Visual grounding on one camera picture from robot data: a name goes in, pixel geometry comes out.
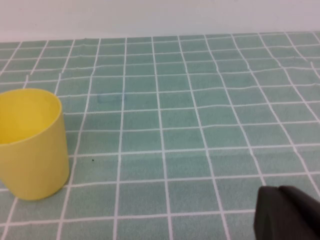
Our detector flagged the yellow plastic cup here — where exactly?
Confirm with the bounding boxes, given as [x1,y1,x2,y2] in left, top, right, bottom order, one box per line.
[0,88,70,201]

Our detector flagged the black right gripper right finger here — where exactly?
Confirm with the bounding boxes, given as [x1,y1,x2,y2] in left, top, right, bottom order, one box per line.
[278,185,320,226]

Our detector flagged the green checkered tablecloth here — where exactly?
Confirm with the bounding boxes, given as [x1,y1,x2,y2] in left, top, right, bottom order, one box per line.
[0,31,320,240]

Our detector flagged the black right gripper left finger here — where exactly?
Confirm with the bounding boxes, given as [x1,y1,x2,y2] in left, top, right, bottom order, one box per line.
[253,185,320,240]

